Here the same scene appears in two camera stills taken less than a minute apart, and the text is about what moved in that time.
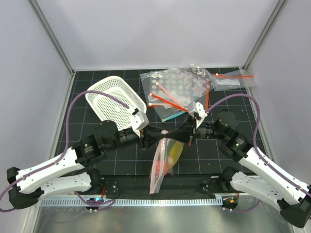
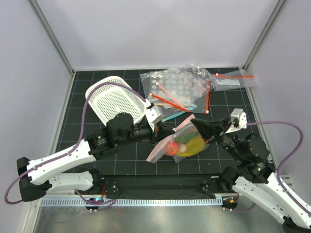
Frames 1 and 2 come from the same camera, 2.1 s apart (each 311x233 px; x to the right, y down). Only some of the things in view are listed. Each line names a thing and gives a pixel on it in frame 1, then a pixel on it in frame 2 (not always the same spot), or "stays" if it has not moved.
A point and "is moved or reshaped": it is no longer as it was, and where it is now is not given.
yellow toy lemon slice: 175,152 → 194,145
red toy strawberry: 158,166 → 172,148
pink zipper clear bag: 167,154 is moved or reshaped
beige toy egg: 170,160 → 182,147
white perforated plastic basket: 106,108 stays
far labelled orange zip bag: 231,80 stays
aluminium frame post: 279,7 stays
